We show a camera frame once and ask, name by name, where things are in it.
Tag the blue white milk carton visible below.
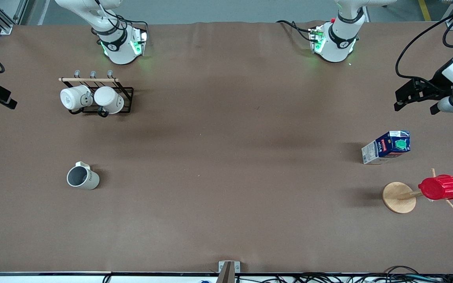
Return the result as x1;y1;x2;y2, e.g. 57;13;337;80
361;130;411;165

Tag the grey ceramic mug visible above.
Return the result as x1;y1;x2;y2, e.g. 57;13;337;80
66;161;100;191

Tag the red plastic cup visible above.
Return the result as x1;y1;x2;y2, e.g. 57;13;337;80
418;175;453;201

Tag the white ceramic mug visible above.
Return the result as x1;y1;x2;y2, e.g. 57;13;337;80
94;86;125;115
60;85;93;111

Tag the wooden mug tree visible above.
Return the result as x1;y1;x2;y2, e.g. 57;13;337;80
382;168;453;214

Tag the long black arm cable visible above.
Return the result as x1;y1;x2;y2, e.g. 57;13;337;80
395;3;453;80

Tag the black wire mug rack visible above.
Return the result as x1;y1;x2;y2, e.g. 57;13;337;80
59;70;134;118

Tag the black base cable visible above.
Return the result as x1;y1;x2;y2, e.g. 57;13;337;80
276;20;314;42
93;0;149;36

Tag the black cable bundle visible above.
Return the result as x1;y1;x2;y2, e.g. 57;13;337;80
234;266;453;283

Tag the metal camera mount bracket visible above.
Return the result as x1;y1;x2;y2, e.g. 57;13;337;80
218;261;241;283

